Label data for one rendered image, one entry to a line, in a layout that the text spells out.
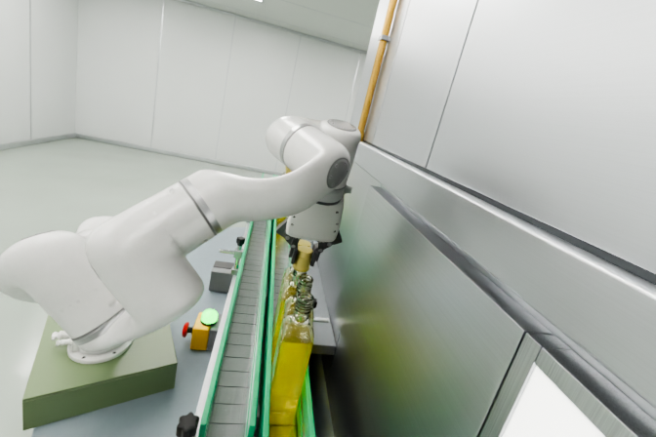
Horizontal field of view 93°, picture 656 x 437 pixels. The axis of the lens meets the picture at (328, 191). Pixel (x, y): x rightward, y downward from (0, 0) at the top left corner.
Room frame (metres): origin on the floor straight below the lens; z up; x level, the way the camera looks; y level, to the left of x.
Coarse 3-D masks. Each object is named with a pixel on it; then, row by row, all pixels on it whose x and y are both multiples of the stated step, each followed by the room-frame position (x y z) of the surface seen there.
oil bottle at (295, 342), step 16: (288, 320) 0.48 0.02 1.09; (288, 336) 0.45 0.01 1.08; (304, 336) 0.46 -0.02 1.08; (288, 352) 0.45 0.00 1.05; (304, 352) 0.46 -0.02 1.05; (272, 368) 0.48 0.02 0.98; (288, 368) 0.45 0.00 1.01; (304, 368) 0.46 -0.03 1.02; (272, 384) 0.45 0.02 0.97; (288, 384) 0.45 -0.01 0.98; (272, 400) 0.45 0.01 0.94; (288, 400) 0.45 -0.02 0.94; (272, 416) 0.45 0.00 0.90; (288, 416) 0.46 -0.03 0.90
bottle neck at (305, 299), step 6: (300, 294) 0.48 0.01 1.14; (306, 294) 0.49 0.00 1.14; (300, 300) 0.47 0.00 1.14; (306, 300) 0.47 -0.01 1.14; (312, 300) 0.48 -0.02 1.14; (300, 306) 0.47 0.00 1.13; (306, 306) 0.47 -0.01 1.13; (294, 312) 0.48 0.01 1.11; (300, 312) 0.47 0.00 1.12; (306, 312) 0.47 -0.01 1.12; (294, 318) 0.47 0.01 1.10; (300, 318) 0.47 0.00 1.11; (306, 318) 0.47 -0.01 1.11; (300, 324) 0.47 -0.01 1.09
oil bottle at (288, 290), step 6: (288, 282) 0.59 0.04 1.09; (282, 288) 0.60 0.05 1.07; (288, 288) 0.58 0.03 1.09; (294, 288) 0.58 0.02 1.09; (282, 294) 0.58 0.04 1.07; (288, 294) 0.57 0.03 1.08; (294, 294) 0.57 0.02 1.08; (282, 300) 0.57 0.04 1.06; (282, 306) 0.56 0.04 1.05; (276, 312) 0.60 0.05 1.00; (276, 318) 0.58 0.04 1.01; (276, 324) 0.57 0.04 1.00; (276, 330) 0.56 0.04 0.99; (276, 336) 0.56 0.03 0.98
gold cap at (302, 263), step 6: (300, 246) 0.60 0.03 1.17; (306, 246) 0.61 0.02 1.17; (300, 252) 0.58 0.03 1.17; (306, 252) 0.58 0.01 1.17; (300, 258) 0.58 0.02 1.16; (306, 258) 0.58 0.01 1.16; (294, 264) 0.59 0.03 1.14; (300, 264) 0.58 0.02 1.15; (306, 264) 0.58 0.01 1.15; (300, 270) 0.58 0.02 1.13; (306, 270) 0.58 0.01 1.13
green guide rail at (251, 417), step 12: (264, 264) 0.92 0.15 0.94; (264, 276) 0.80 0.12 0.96; (264, 288) 0.74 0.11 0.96; (264, 300) 0.69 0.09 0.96; (264, 312) 0.65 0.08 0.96; (252, 372) 0.53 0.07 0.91; (252, 384) 0.47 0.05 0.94; (252, 396) 0.43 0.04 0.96; (252, 408) 0.41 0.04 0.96; (252, 420) 0.38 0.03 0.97; (252, 432) 0.38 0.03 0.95
